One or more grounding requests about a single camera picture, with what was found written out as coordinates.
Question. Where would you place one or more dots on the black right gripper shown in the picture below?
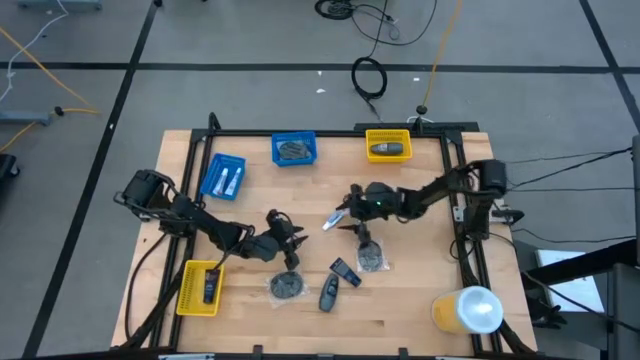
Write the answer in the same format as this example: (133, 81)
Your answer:
(380, 202)

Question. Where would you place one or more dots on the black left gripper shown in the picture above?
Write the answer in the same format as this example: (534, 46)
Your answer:
(275, 245)

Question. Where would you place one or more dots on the white toothpaste tube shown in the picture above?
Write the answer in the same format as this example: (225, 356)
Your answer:
(220, 181)
(334, 219)
(233, 181)

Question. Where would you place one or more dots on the black remote device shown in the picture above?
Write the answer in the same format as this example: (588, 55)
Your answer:
(345, 272)

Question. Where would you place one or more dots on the dark blue toiletry tube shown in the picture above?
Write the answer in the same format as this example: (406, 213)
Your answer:
(211, 286)

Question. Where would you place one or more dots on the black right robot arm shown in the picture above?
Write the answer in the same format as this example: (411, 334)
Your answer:
(435, 190)

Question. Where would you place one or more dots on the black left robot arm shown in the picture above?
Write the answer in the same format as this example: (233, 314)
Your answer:
(200, 220)

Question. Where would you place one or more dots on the yellow plastic basket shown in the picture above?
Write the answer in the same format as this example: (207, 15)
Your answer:
(372, 159)
(187, 290)

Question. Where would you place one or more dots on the blue plastic basket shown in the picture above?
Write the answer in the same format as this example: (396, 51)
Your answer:
(210, 172)
(276, 160)

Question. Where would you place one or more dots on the black stand foot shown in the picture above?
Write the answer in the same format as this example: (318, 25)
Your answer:
(421, 109)

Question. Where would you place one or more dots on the black clamp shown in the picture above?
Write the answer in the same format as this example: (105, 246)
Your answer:
(547, 315)

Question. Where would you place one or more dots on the black beam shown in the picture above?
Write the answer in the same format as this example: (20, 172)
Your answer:
(575, 262)

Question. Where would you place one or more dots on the white sheet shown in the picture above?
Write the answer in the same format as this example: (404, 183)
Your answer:
(580, 295)

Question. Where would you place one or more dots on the gray base bar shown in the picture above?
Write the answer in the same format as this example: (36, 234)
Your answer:
(25, 118)
(60, 4)

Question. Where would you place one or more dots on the black caster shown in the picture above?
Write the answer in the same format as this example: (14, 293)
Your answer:
(7, 167)

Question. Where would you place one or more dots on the black aluminium table frame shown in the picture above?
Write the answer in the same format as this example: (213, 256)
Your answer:
(340, 133)

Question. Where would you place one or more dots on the black frame clip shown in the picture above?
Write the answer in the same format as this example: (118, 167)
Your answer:
(257, 351)
(403, 352)

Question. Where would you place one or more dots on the silver aluminium bracket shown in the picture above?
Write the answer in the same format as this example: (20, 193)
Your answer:
(452, 358)
(186, 357)

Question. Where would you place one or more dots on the gray post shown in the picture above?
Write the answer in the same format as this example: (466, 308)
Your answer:
(636, 200)

